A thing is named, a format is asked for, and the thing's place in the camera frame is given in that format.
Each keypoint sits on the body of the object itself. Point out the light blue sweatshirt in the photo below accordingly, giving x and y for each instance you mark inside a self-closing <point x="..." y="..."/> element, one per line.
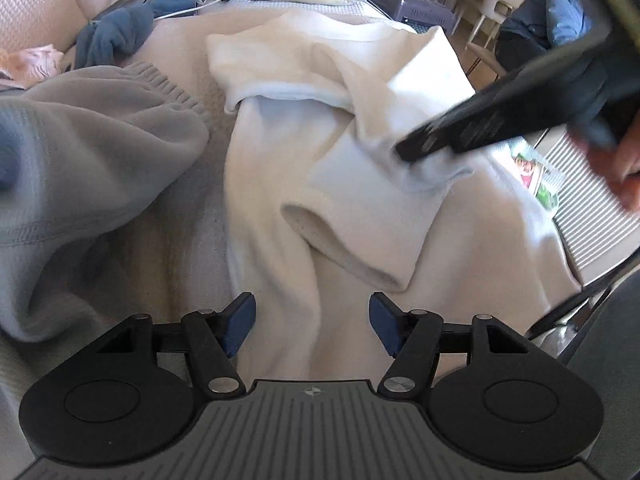
<point x="90" y="160"/>

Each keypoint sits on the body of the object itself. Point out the white t-shirt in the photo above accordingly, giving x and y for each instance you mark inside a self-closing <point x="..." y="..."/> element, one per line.
<point x="300" y="160"/>

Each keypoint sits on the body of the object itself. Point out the person's trouser leg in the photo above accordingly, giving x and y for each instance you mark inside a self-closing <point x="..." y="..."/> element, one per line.
<point x="615" y="350"/>

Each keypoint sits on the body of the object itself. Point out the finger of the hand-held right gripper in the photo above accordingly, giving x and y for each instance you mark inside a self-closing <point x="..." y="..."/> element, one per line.
<point x="425" y="142"/>

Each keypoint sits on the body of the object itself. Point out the plastic-lined waste basket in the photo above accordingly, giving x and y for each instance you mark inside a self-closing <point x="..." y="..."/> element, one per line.
<point x="547" y="195"/>

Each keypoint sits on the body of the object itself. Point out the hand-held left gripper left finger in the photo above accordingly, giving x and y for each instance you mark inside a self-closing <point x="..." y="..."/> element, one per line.
<point x="239" y="326"/>

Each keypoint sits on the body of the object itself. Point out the pink pants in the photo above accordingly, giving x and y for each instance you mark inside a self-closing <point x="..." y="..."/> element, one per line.
<point x="35" y="62"/>

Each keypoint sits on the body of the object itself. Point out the dark blue cloth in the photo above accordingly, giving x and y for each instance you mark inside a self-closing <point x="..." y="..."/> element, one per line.
<point x="115" y="35"/>

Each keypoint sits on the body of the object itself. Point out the person's right hand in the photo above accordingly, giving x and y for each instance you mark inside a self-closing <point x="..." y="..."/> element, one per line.
<point x="627" y="170"/>

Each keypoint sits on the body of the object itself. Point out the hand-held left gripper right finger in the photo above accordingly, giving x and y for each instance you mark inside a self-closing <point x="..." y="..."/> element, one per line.
<point x="386" y="326"/>

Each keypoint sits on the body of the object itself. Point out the pink snack cup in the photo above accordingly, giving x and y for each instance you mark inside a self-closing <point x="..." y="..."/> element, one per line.
<point x="526" y="171"/>

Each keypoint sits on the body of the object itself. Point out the dark electric heater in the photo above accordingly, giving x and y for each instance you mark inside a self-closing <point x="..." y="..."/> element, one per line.
<point x="410" y="7"/>

